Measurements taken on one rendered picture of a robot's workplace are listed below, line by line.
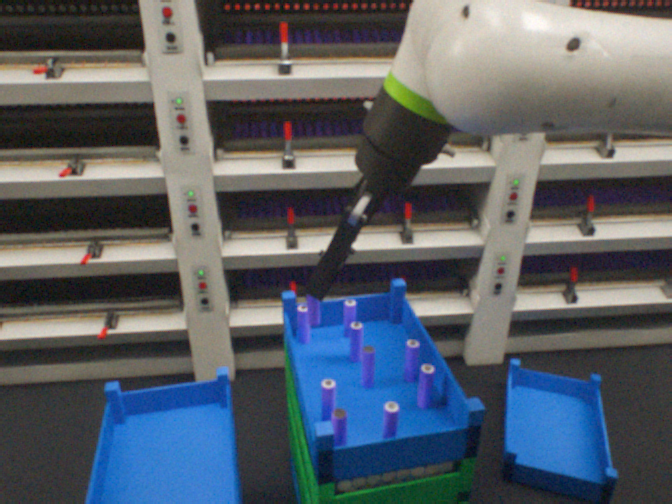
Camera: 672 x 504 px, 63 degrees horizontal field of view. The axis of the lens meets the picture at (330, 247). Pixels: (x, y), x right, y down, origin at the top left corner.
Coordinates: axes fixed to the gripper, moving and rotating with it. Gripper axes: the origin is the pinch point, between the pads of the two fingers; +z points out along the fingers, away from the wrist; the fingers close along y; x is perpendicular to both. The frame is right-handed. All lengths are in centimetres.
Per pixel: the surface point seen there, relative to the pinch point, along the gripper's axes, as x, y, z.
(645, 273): -70, 83, 7
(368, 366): -11.5, -2.6, 8.1
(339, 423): -10.6, -15.2, 6.9
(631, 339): -78, 80, 24
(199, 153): 36, 33, 13
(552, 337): -59, 71, 31
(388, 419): -15.6, -12.1, 5.4
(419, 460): -21.2, -13.2, 7.4
